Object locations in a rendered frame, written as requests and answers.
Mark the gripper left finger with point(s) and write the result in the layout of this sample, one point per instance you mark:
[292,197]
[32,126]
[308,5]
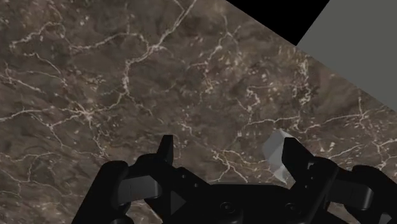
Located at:
[145,169]

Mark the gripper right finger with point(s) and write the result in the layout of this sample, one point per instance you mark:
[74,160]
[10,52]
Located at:
[322,180]

